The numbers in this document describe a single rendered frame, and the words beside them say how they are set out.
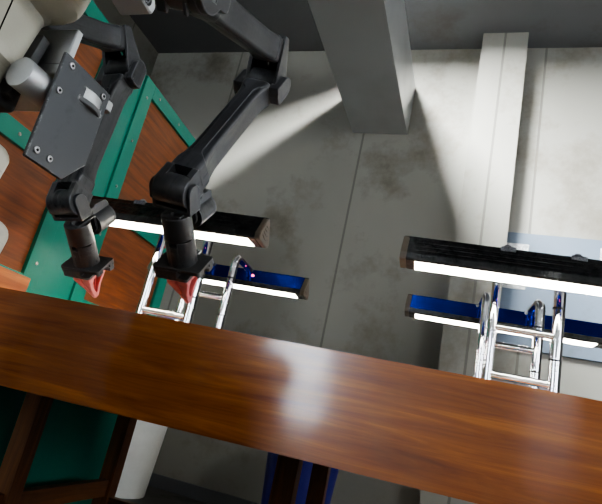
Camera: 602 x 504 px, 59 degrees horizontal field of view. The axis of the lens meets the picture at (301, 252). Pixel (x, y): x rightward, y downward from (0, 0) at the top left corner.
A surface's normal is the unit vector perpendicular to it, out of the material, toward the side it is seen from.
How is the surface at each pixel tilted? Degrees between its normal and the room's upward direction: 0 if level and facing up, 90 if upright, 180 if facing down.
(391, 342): 90
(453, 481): 90
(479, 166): 90
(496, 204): 90
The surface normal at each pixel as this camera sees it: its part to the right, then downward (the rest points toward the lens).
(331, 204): -0.27, -0.33
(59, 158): 0.94, 0.11
